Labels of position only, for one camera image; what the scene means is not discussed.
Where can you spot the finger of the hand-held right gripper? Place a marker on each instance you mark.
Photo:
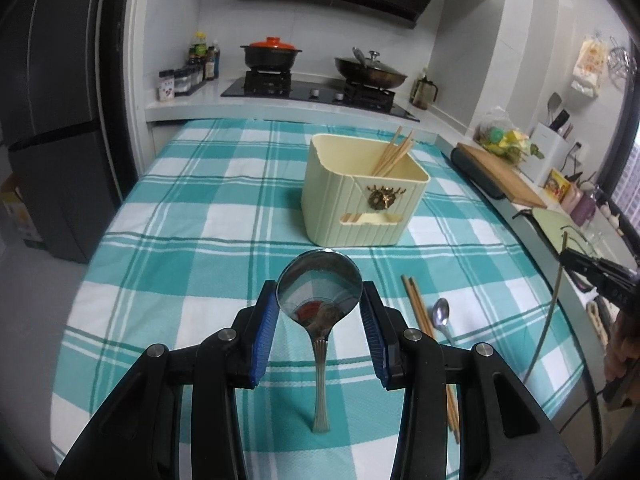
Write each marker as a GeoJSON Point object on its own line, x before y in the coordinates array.
{"type": "Point", "coordinates": [620, 292]}
{"type": "Point", "coordinates": [590, 262]}

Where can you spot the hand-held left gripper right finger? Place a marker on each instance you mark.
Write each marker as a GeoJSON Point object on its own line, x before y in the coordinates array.
{"type": "Point", "coordinates": [375, 330]}

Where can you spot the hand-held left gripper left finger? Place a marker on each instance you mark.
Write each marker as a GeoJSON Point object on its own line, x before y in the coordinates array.
{"type": "Point", "coordinates": [265, 330]}

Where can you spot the large steel spoon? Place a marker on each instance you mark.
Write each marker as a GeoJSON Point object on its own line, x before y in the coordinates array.
{"type": "Point", "coordinates": [320, 285]}

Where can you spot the cream plastic utensil holder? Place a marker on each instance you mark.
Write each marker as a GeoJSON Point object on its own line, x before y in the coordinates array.
{"type": "Point", "coordinates": [340, 195]}

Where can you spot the person's right hand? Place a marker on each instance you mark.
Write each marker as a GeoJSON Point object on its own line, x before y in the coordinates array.
{"type": "Point", "coordinates": [620, 345]}

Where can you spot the garlic bulbs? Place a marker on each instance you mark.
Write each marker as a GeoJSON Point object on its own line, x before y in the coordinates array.
{"type": "Point", "coordinates": [612, 217]}

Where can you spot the purple bottle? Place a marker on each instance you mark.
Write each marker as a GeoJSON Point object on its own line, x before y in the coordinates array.
{"type": "Point", "coordinates": [584, 209]}

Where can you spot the green pan lid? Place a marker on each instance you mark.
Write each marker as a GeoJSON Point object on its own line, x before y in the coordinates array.
{"type": "Point", "coordinates": [550, 225]}

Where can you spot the small steel spoon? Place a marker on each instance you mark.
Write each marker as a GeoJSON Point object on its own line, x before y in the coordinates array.
{"type": "Point", "coordinates": [441, 312]}

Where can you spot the yellow seasoning packet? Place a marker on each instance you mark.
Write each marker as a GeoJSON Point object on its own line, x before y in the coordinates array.
{"type": "Point", "coordinates": [557, 186]}

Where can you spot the teal checkered tablecloth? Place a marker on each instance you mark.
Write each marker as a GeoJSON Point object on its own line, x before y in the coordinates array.
{"type": "Point", "coordinates": [175, 260]}

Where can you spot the white kitchen tool holder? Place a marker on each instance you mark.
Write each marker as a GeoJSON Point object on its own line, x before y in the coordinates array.
{"type": "Point", "coordinates": [545, 155]}

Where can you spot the wooden cutting board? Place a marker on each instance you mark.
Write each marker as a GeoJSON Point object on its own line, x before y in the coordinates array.
{"type": "Point", "coordinates": [505, 177]}

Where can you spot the plastic bag with sponges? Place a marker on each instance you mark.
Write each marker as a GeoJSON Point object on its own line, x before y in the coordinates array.
{"type": "Point", "coordinates": [502, 140]}

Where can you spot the grey spatula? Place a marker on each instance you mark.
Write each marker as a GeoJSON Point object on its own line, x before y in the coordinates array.
{"type": "Point", "coordinates": [553, 105]}

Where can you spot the hanging snack bag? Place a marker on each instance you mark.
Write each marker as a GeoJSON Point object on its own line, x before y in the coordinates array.
{"type": "Point", "coordinates": [590, 60]}

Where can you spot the metal steamer rack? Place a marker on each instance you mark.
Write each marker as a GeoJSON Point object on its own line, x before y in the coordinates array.
{"type": "Point", "coordinates": [621, 60]}

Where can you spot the glass pitcher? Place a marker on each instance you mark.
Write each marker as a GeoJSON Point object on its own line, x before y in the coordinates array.
{"type": "Point", "coordinates": [422, 91]}

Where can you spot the black gas stove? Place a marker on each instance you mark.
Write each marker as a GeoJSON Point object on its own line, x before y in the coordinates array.
{"type": "Point", "coordinates": [320, 92]}

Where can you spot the wok with glass lid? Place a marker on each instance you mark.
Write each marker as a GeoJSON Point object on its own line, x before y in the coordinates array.
{"type": "Point", "coordinates": [372, 75]}

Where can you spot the condiment bottles and jars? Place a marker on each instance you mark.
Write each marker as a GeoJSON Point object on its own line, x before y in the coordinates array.
{"type": "Point", "coordinates": [177, 82]}

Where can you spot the cardboard box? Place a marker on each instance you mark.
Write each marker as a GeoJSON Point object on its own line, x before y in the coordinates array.
{"type": "Point", "coordinates": [20, 215]}

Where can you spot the dark sauce bottle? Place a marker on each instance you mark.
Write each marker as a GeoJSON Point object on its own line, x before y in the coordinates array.
{"type": "Point", "coordinates": [212, 62]}

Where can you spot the black pot with red lid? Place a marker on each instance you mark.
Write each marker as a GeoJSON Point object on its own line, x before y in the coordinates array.
{"type": "Point", "coordinates": [270, 55]}

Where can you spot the sauce bottle with yellow cap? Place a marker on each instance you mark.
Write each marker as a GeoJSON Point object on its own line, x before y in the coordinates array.
{"type": "Point", "coordinates": [198, 57]}

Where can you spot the dark grey refrigerator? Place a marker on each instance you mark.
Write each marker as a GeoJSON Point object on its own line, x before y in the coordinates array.
{"type": "Point", "coordinates": [50, 110]}

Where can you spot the black window frame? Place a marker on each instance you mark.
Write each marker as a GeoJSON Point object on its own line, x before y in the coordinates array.
{"type": "Point", "coordinates": [617, 160]}

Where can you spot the wall socket with plug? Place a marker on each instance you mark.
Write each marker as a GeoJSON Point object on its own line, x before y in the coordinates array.
{"type": "Point", "coordinates": [578, 151]}

